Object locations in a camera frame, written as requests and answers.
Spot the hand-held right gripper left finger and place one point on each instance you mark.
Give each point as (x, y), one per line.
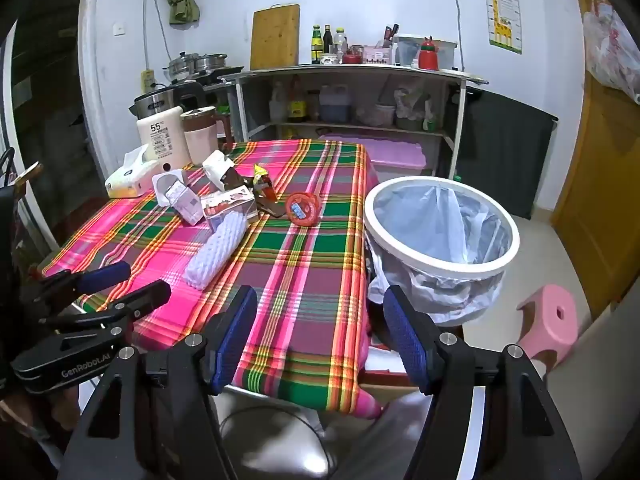
(232, 340)

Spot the white hanging plastic bag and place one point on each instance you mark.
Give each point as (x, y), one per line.
(612, 50)

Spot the white tissue box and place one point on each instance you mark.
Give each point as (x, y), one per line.
(130, 177)

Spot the pink strawberry print carton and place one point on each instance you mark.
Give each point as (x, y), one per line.
(227, 207)

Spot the dark sauce bottle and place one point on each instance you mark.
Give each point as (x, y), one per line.
(327, 40)

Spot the white round container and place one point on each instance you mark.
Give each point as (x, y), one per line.
(384, 115)

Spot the red drinking bottle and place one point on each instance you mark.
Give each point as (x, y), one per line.
(428, 57)

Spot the wooden cutting board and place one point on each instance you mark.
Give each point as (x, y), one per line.
(275, 37)

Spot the translucent plastic bin bag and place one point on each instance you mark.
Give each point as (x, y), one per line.
(450, 210)

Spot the white shelf counter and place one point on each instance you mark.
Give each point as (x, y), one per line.
(350, 74)

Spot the steel steamer pot with lid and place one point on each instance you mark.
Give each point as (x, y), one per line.
(181, 66)

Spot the black cloth panel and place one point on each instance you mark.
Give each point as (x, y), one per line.
(505, 150)

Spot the green bottle with yellow label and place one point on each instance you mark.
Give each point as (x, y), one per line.
(316, 47)

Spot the white bowl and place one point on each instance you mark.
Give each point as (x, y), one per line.
(328, 59)

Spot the white round trash bin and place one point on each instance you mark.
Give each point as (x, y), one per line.
(440, 265)

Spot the white plastic bottle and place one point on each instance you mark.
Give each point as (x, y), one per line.
(277, 107)

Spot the pink plastic stool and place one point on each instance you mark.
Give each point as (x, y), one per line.
(545, 330)

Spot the crumpled plastic bags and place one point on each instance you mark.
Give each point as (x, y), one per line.
(412, 107)

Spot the pink lidded storage box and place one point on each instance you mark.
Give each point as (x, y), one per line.
(380, 152)

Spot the pink green plaid tablecloth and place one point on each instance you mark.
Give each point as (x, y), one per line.
(310, 270)

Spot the giraffe wall poster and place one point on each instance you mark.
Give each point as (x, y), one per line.
(502, 10)

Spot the dark brown snack wrapper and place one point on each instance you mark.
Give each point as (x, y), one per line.
(266, 191)

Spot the brown cardboard piece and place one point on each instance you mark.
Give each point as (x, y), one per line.
(270, 208)

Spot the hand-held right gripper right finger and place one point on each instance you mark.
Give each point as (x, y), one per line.
(405, 335)

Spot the small white pink carton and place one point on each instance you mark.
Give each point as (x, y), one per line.
(186, 205)

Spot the pink utensil basket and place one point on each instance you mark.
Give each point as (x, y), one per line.
(375, 55)

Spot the white and brown paper bag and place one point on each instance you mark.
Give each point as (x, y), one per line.
(217, 165)

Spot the oil bottle with yellow label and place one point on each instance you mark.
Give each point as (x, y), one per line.
(297, 107)

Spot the yellow wooden door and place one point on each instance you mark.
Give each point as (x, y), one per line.
(595, 185)

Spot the white wall socket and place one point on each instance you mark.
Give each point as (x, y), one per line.
(119, 28)

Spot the clear storage box white lid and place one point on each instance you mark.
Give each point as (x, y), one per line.
(407, 50)

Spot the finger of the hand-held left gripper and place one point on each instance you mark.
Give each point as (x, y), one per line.
(140, 300)
(105, 275)

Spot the steel electric kettle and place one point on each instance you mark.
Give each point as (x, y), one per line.
(157, 102)

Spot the yellowed power strip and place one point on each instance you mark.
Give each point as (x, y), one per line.
(148, 80)

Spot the grey cloth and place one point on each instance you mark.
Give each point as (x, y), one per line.
(280, 440)

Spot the red bowl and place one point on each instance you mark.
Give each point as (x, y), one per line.
(352, 58)

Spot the dark liquid plastic jug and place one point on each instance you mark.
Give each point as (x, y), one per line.
(334, 107)

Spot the clear bottle with yellow cap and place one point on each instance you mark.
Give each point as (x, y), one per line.
(340, 42)

